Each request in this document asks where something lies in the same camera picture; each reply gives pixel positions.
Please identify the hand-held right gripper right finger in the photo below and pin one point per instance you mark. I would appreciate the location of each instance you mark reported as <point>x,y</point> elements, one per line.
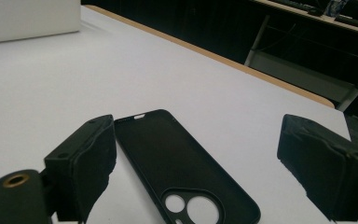
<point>323,168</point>

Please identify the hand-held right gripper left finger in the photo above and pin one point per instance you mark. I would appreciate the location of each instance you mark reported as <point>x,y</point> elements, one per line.
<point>87,161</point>

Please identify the black phone case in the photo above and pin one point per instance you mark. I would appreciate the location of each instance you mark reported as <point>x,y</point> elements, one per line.
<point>167,149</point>

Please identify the white plastic container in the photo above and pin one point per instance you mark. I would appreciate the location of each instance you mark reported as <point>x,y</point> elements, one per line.
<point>28,18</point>

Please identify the light wooden desk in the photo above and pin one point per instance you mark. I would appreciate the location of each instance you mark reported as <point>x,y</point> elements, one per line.
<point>338,21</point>

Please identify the white metal desk frame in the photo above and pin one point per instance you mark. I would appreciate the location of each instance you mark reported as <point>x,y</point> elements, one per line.
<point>292,73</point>

